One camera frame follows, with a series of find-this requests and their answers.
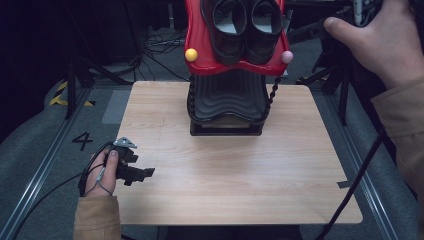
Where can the red and black shoe rack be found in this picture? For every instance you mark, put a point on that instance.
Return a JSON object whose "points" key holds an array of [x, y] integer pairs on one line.
{"points": [[200, 36]]}

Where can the person's right hand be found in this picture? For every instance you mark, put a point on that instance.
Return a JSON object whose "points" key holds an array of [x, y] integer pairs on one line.
{"points": [[383, 46]]}

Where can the black tripod stand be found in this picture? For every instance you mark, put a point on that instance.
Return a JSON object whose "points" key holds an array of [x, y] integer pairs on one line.
{"points": [[343, 83], [71, 86]]}

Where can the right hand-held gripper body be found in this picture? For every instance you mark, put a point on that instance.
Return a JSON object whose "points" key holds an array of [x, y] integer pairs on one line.
{"points": [[365, 11]]}

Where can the black leather shoe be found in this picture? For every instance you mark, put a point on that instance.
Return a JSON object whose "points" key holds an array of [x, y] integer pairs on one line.
{"points": [[226, 36], [265, 36]]}

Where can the person's left hand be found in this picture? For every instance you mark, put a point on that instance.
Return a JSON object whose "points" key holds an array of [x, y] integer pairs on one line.
{"points": [[106, 180]]}

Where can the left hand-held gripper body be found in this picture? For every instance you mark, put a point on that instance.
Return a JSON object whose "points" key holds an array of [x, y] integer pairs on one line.
{"points": [[124, 150]]}

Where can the yellow black hazard tape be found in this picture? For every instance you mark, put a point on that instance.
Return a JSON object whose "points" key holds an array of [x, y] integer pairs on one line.
{"points": [[56, 98]]}

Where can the black tape piece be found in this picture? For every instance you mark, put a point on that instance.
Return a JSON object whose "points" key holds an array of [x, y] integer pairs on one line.
{"points": [[344, 184]]}

